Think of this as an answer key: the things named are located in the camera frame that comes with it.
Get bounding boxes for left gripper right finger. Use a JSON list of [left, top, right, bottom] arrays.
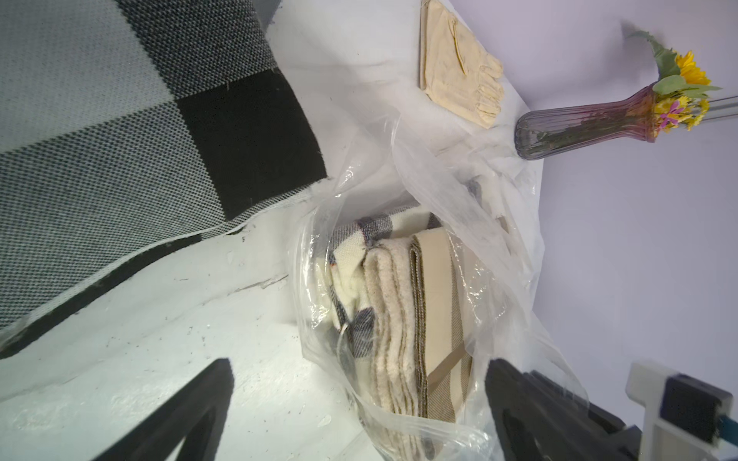
[[484, 359, 641, 461]]

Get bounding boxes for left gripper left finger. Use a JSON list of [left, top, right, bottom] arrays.
[[96, 358, 234, 460]]

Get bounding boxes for clear plastic vacuum bag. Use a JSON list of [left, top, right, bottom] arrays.
[[264, 56, 589, 461]]

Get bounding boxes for black white checked scarf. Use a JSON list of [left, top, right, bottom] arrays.
[[1, 1, 327, 357]]

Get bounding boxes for beige brown striped scarf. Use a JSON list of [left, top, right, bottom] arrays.
[[409, 228, 473, 424]]

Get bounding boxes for cream knitted scarf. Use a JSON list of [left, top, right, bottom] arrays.
[[322, 204, 439, 461]]

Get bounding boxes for purple glass vase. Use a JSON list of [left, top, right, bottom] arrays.
[[514, 86, 658, 161]]

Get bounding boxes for beige leather gloves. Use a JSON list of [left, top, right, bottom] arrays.
[[419, 1, 505, 129]]

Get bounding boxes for yellow flower bouquet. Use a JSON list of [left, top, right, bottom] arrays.
[[628, 30, 719, 136]]

